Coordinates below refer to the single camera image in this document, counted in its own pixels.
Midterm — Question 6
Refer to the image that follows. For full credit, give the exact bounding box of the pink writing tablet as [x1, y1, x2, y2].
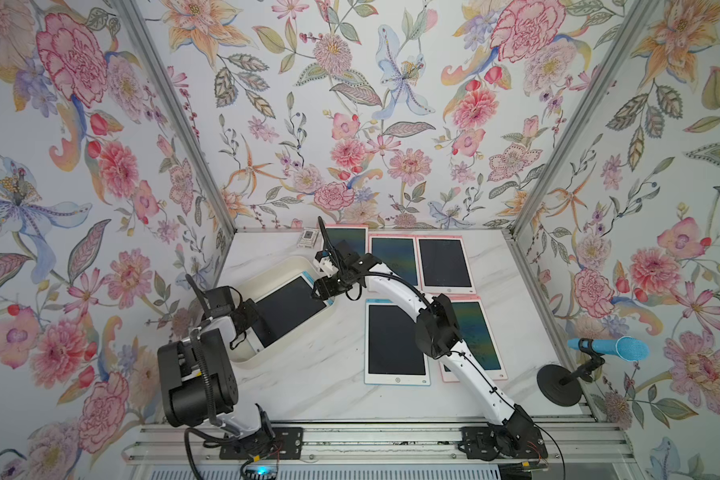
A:
[369, 234, 421, 288]
[416, 236, 476, 295]
[326, 225, 368, 255]

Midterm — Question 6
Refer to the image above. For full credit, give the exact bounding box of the blue writing tablet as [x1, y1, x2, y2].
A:
[364, 299, 431, 387]
[247, 271, 333, 353]

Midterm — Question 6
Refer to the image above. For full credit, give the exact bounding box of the cream plastic storage box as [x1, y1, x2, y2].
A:
[230, 256, 335, 368]

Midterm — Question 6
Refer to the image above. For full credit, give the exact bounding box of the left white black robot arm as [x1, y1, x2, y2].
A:
[157, 286, 304, 463]

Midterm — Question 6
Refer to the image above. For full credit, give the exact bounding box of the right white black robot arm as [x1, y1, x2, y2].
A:
[312, 238, 547, 461]

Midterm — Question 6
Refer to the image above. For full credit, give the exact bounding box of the blue microphone on stand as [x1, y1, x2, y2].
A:
[536, 336, 650, 407]

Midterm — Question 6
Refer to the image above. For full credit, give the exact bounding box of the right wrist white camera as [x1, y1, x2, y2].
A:
[313, 250, 338, 276]

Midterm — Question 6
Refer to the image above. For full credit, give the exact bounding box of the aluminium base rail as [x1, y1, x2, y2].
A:
[121, 416, 636, 466]

